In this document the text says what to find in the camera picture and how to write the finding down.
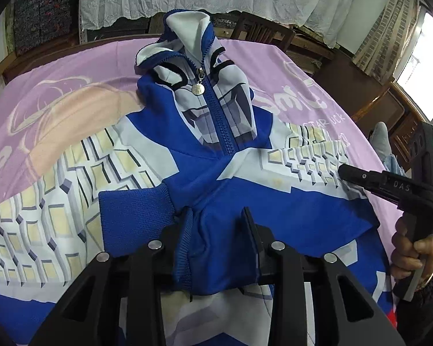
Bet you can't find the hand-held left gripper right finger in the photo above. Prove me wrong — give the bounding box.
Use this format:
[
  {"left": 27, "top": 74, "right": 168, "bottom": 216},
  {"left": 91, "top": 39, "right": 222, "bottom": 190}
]
[{"left": 241, "top": 207, "right": 398, "bottom": 346}]

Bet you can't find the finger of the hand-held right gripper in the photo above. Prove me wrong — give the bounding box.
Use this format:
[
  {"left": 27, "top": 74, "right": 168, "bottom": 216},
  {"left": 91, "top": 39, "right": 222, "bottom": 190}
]
[{"left": 338, "top": 163, "right": 387, "bottom": 192}]

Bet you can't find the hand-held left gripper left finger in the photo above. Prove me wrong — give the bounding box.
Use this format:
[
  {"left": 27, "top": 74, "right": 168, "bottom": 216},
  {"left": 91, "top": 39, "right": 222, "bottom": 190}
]
[{"left": 29, "top": 219, "right": 184, "bottom": 346}]

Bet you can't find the blue white hooded zip jacket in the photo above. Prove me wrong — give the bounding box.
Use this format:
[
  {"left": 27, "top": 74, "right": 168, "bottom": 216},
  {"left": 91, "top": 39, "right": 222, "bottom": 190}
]
[{"left": 0, "top": 10, "right": 395, "bottom": 346}]

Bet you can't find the person's right forearm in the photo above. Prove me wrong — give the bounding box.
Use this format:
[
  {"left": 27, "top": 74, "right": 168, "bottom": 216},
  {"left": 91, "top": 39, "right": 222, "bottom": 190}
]
[{"left": 397, "top": 268, "right": 433, "bottom": 337}]

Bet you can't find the person's right hand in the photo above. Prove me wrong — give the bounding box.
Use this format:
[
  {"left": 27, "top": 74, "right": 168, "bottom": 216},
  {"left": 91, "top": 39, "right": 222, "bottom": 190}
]
[{"left": 391, "top": 216, "right": 433, "bottom": 279}]

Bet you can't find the light grey blue cloth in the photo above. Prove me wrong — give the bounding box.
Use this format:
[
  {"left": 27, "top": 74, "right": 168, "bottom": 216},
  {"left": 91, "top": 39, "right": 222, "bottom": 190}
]
[{"left": 370, "top": 122, "right": 406, "bottom": 178}]

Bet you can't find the brown wooden bench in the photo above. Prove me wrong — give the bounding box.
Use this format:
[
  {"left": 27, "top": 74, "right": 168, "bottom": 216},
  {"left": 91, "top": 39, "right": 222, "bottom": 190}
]
[{"left": 292, "top": 36, "right": 430, "bottom": 174}]

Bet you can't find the bright window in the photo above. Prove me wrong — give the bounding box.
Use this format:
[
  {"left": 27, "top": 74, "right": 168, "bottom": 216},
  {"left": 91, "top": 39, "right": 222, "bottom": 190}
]
[{"left": 397, "top": 11, "right": 433, "bottom": 127}]

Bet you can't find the beige checked curtain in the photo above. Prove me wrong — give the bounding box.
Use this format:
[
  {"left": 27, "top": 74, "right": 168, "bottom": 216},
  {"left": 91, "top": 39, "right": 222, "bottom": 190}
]
[{"left": 353, "top": 0, "right": 421, "bottom": 80}]

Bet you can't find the dark wooden chair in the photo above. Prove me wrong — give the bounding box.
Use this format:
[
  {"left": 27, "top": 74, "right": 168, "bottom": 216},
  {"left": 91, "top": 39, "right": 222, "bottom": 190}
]
[{"left": 233, "top": 12, "right": 296, "bottom": 49}]

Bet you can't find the purple printed blanket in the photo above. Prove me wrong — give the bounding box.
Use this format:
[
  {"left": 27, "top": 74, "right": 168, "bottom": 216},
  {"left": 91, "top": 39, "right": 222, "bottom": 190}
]
[{"left": 0, "top": 38, "right": 404, "bottom": 332}]

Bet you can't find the stack of patterned storage boxes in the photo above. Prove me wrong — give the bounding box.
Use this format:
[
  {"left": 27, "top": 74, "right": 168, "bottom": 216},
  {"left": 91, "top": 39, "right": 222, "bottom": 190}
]
[{"left": 13, "top": 0, "right": 81, "bottom": 56}]

